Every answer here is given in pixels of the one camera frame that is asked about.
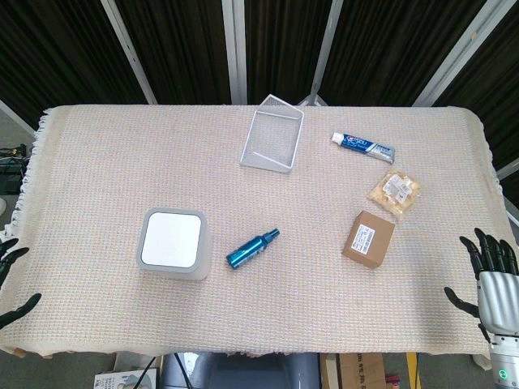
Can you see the white square container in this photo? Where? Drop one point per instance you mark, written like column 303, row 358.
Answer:
column 175, row 244

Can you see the clear bag of snacks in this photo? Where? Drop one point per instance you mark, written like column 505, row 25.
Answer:
column 394, row 191

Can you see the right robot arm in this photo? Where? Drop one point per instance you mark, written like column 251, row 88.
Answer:
column 505, row 358

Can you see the printed cardboard carton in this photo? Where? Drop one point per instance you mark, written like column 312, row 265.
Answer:
column 361, row 370

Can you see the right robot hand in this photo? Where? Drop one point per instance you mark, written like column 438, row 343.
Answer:
column 495, row 283

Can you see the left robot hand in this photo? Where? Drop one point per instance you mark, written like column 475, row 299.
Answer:
column 12, row 256

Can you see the blue spray bottle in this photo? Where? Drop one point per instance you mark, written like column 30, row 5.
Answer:
column 251, row 249

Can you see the white printed box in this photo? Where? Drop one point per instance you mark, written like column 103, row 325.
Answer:
column 126, row 379

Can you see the blue white toothpaste tube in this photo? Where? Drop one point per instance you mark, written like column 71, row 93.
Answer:
column 363, row 146

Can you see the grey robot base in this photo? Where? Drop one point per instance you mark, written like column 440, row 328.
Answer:
column 239, row 370

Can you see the brown cardboard box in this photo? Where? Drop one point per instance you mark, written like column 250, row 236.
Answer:
column 368, row 239

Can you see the beige woven tablecloth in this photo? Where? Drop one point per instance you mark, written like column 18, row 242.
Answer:
column 259, row 227

